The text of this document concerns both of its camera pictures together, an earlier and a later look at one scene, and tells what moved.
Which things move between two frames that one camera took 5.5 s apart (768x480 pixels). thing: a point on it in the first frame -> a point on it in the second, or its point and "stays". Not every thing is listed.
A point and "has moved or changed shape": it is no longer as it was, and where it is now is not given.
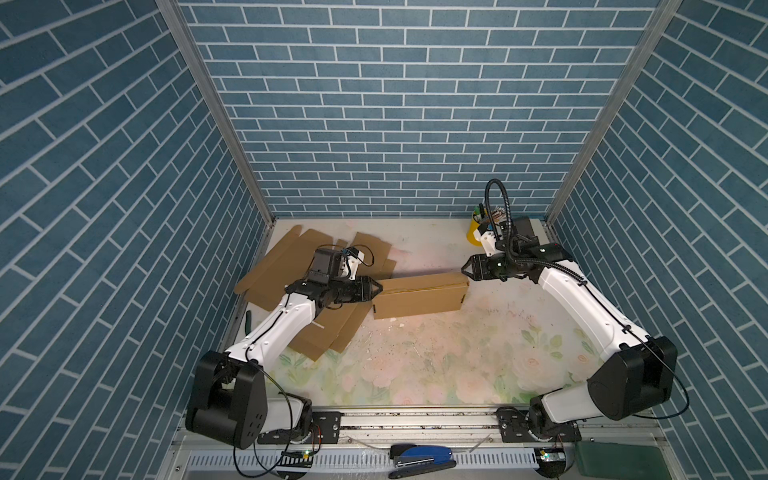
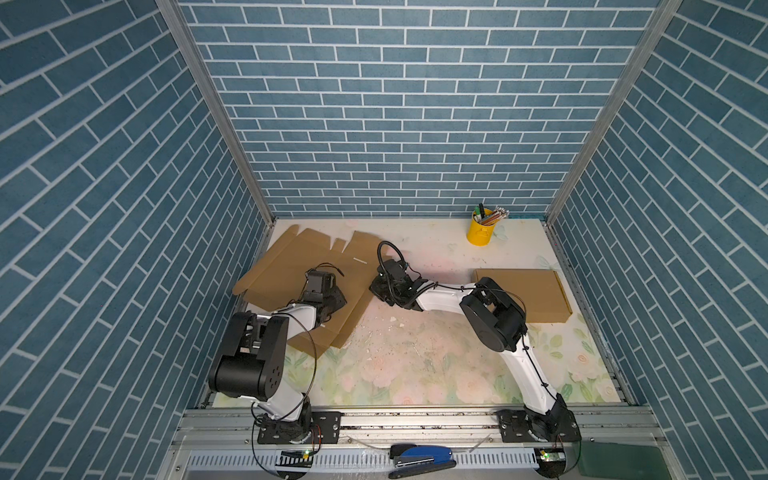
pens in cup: (497, 215) stays
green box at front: (617, 461) stays
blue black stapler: (417, 459) stays
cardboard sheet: (290, 261) stays
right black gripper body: (496, 266) -> (378, 287)
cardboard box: (420, 295) has moved or changed shape
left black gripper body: (344, 290) -> (333, 301)
